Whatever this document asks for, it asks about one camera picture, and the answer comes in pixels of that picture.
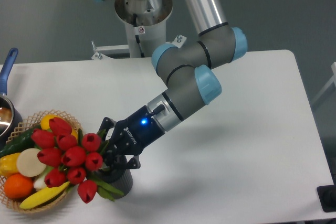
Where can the blue handled saucepan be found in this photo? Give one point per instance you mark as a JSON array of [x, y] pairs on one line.
[[10, 117]]

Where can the green bok choy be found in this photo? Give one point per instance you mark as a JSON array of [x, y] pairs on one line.
[[42, 176]]

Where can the beige round disc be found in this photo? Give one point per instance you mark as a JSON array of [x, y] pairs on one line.
[[28, 163]]

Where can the white frame at right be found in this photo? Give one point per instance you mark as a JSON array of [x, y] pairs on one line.
[[325, 91]]

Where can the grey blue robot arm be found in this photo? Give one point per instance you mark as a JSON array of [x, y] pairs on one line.
[[187, 71]]

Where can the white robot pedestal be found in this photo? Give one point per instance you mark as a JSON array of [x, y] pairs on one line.
[[145, 28]]

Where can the red tulip bouquet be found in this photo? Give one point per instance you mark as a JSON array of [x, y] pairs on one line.
[[74, 159]]

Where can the black device at table edge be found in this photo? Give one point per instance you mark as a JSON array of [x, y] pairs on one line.
[[327, 197]]

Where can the yellow squash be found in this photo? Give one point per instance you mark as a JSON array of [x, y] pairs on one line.
[[45, 121]]

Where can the green cucumber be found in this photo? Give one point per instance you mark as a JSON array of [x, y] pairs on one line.
[[20, 142]]

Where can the dark grey ribbed vase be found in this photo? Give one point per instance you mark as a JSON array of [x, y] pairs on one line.
[[120, 179]]

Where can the woven wicker basket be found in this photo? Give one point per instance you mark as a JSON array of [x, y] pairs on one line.
[[29, 122]]

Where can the orange fruit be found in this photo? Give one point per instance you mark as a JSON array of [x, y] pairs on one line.
[[18, 186]]

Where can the yellow bell pepper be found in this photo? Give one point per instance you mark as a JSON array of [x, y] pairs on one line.
[[8, 165]]

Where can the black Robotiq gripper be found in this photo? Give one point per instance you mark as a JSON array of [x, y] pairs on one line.
[[130, 137]]

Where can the yellow banana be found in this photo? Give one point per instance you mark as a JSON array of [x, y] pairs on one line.
[[43, 196]]

